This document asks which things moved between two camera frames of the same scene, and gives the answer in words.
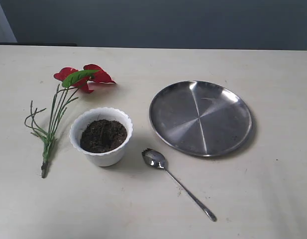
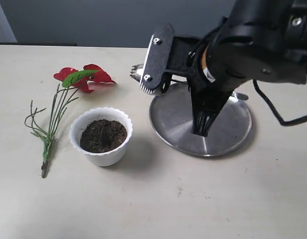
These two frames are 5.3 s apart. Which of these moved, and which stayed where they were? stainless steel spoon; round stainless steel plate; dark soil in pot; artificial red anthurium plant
Moved: stainless steel spoon
Stayed: round stainless steel plate; artificial red anthurium plant; dark soil in pot
